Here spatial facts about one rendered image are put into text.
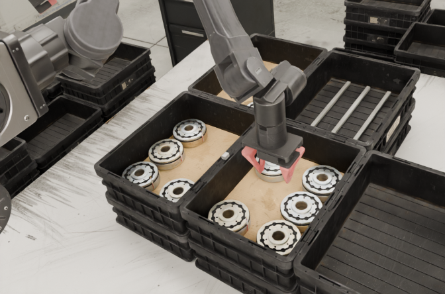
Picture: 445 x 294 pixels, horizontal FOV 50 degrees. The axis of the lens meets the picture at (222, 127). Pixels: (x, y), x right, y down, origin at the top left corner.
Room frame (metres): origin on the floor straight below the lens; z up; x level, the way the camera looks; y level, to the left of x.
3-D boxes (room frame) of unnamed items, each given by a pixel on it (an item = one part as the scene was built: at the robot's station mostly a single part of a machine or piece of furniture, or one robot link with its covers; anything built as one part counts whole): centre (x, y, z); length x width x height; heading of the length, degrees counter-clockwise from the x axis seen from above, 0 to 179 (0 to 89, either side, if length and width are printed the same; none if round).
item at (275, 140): (0.70, -0.09, 1.17); 0.10 x 0.07 x 0.07; 49
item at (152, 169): (0.98, 0.25, 0.86); 0.10 x 0.10 x 0.01
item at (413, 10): (2.38, -1.00, 0.37); 0.40 x 0.30 x 0.45; 51
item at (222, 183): (0.82, -0.11, 0.87); 0.40 x 0.30 x 0.11; 139
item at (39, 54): (0.60, 0.25, 1.45); 0.09 x 0.08 x 0.12; 51
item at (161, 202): (1.02, 0.12, 0.92); 0.40 x 0.30 x 0.02; 139
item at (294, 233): (0.70, -0.09, 0.86); 0.10 x 0.10 x 0.01
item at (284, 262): (0.82, -0.11, 0.92); 0.40 x 0.30 x 0.02; 139
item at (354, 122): (1.12, -0.37, 0.87); 0.40 x 0.30 x 0.11; 139
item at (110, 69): (2.15, 0.54, 0.37); 0.40 x 0.30 x 0.45; 141
